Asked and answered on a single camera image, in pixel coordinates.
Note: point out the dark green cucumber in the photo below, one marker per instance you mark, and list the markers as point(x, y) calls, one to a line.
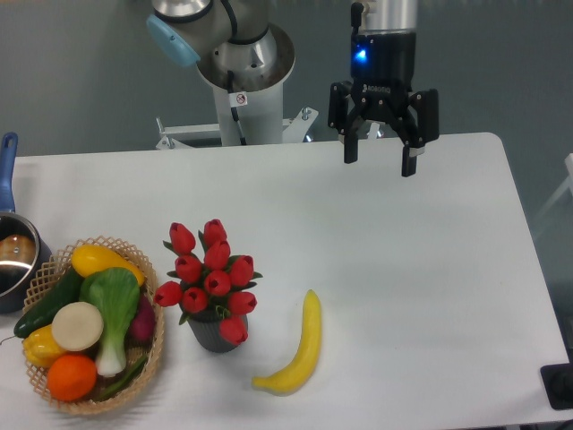
point(64, 292)

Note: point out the red tulip bouquet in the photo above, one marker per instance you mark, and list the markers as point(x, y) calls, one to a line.
point(207, 277)

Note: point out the dark grey ribbed vase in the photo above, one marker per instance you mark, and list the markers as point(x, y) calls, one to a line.
point(206, 329)

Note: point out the black device at table edge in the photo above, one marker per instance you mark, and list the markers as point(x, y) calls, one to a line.
point(557, 382)

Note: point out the green bok choy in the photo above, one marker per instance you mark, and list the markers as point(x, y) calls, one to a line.
point(115, 292)

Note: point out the woven wicker basket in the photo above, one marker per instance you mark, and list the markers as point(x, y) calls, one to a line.
point(146, 353)

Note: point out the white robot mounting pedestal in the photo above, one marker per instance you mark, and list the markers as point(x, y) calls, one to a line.
point(243, 118)

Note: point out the purple sweet potato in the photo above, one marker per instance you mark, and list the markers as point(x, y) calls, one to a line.
point(143, 324)

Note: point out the green bean pod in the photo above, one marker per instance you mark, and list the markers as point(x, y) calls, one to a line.
point(130, 374)

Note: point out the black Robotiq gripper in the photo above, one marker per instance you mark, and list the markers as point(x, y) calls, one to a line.
point(382, 66)

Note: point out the blue handled saucepan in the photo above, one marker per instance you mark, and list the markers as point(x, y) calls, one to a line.
point(23, 251)

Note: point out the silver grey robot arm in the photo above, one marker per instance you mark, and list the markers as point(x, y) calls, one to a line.
point(246, 59)

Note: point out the yellow bell pepper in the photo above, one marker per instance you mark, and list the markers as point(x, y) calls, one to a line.
point(41, 349)

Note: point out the orange fruit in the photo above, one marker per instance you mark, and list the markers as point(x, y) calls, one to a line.
point(71, 377)

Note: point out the yellow banana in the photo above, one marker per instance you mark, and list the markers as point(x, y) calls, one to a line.
point(298, 372)

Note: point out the yellow squash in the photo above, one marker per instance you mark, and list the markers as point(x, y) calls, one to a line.
point(90, 259)

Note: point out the white frame at right edge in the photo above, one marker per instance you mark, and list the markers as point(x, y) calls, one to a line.
point(565, 187)

